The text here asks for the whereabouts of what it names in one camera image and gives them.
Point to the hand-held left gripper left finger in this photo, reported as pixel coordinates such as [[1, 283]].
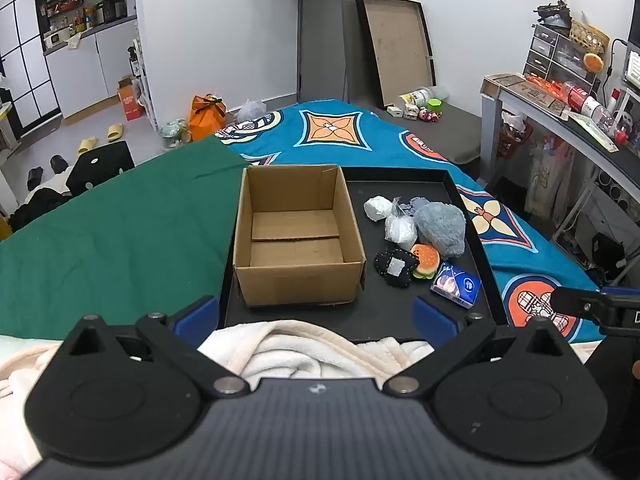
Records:
[[200, 316]]

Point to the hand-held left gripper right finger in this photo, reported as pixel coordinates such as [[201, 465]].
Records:
[[432, 317]]

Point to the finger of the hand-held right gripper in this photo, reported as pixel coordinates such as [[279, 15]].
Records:
[[575, 302]]

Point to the blue tissue packet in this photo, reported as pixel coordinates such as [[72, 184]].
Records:
[[456, 285]]

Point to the black tray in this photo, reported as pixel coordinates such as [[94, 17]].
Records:
[[390, 305]]

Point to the hamburger toy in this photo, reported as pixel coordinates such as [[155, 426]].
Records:
[[426, 260]]

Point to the grey plush toy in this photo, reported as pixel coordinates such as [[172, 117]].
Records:
[[442, 227]]

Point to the clear bag of white stuffing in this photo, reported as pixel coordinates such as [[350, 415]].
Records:
[[400, 230]]

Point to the brown cardboard box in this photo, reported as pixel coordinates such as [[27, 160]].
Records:
[[295, 260]]

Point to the pale lace cloth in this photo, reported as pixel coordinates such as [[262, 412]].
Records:
[[415, 203]]

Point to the white ball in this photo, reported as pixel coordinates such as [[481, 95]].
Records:
[[377, 208]]

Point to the green blanket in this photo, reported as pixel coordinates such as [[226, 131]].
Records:
[[125, 240]]

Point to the cream fleece blanket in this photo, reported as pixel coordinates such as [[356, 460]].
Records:
[[310, 350]]

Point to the cream tote bag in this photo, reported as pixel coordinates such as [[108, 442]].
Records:
[[547, 175]]

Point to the red plastic bag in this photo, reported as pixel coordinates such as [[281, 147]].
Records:
[[512, 135]]

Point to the black bag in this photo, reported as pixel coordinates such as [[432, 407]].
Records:
[[100, 167]]

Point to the greenish plastic bag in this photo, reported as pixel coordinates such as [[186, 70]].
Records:
[[172, 132]]

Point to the dark grey mat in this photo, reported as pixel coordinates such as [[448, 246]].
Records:
[[450, 130]]

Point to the black and white clothes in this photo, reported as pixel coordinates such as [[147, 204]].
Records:
[[40, 202]]

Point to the orange bag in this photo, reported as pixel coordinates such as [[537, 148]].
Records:
[[205, 117]]

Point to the blue patterned blanket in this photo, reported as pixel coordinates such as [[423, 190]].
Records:
[[350, 135]]

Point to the red toy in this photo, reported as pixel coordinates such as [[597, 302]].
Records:
[[428, 115]]

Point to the red and clear bottle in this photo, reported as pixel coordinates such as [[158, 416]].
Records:
[[582, 100]]

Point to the white bottle red cap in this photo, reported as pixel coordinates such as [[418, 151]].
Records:
[[614, 102]]

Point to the black shoe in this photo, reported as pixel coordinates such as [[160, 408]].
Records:
[[35, 176], [59, 164]]

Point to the small white box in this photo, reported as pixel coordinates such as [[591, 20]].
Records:
[[411, 110], [395, 110]]

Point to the clear plastic bag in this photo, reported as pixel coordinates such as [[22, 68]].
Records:
[[250, 110]]

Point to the green toy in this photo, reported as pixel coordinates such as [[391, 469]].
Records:
[[434, 105]]

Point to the white jar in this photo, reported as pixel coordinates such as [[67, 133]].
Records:
[[420, 96]]

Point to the orange cardboard box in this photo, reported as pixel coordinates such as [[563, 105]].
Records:
[[131, 100]]

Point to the orange ball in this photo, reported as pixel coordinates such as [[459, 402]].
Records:
[[593, 61]]

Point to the monitor screen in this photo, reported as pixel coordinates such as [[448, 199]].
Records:
[[632, 67]]

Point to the drawer organizer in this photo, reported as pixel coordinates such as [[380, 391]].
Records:
[[557, 55]]

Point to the woven basket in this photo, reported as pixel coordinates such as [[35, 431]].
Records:
[[590, 37]]

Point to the grey board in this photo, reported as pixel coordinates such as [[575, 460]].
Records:
[[352, 60]]

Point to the white cabinet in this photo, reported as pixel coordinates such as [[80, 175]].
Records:
[[85, 70]]

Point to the black framed brown board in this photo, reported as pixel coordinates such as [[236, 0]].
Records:
[[395, 45]]

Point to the dark model figure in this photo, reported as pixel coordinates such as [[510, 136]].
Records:
[[555, 12]]

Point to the grey door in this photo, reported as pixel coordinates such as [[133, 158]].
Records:
[[325, 35]]

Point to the white microwave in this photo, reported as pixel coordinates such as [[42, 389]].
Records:
[[56, 38]]

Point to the black grid sliding door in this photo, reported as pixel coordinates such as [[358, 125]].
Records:
[[20, 35]]

